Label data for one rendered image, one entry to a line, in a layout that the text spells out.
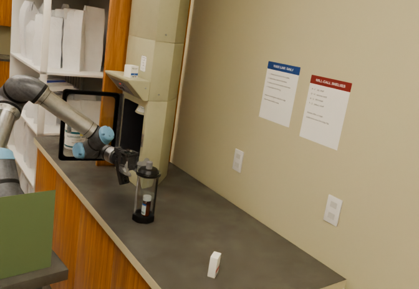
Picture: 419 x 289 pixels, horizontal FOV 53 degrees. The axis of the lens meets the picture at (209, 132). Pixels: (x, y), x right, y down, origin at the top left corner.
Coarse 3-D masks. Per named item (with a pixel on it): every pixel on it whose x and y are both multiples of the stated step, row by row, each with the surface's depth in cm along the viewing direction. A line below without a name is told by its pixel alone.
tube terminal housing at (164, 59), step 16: (128, 48) 228; (144, 48) 213; (160, 48) 206; (176, 48) 216; (128, 64) 229; (160, 64) 209; (176, 64) 222; (160, 80) 211; (176, 80) 228; (128, 96) 229; (160, 96) 214; (176, 96) 235; (144, 112) 214; (160, 112) 216; (144, 128) 214; (160, 128) 219; (144, 144) 216; (160, 144) 222; (160, 160) 225; (160, 176) 232
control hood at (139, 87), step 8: (112, 72) 221; (120, 72) 226; (112, 80) 229; (120, 80) 213; (128, 80) 202; (136, 80) 204; (144, 80) 208; (128, 88) 213; (136, 88) 205; (144, 88) 207; (136, 96) 214; (144, 96) 208
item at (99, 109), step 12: (72, 96) 224; (84, 96) 226; (96, 96) 229; (84, 108) 228; (96, 108) 231; (108, 108) 234; (60, 120) 225; (96, 120) 233; (108, 120) 236; (72, 132) 229; (72, 144) 231
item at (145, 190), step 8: (144, 184) 179; (152, 184) 180; (136, 192) 183; (144, 192) 180; (152, 192) 181; (136, 200) 183; (144, 200) 181; (152, 200) 182; (136, 208) 183; (144, 208) 182; (152, 208) 184; (144, 216) 182
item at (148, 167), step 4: (148, 164) 180; (152, 164) 181; (140, 168) 181; (144, 168) 181; (148, 168) 181; (152, 168) 183; (156, 168) 183; (140, 172) 179; (144, 172) 178; (148, 172) 178; (152, 172) 179; (156, 172) 180
